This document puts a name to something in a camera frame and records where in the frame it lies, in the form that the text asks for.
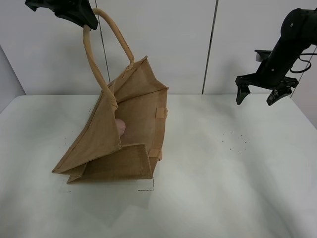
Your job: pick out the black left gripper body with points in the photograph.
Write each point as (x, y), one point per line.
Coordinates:
(76, 11)

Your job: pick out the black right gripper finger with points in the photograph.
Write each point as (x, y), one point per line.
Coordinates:
(242, 92)
(278, 93)

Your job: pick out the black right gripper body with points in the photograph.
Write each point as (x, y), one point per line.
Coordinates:
(272, 70)

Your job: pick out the pink peach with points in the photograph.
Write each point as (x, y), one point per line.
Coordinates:
(121, 126)

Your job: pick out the brown linen tote bag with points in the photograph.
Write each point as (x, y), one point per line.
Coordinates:
(137, 98)

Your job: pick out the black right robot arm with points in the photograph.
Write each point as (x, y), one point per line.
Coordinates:
(298, 33)

